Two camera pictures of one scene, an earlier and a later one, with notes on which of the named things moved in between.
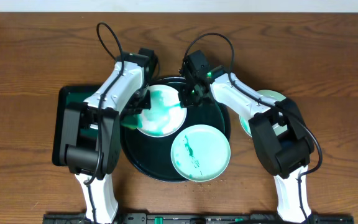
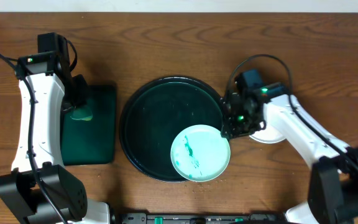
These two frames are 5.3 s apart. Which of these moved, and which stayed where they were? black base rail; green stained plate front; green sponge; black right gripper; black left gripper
Moved: black left gripper; green sponge; black right gripper
Stayed: green stained plate front; black base rail
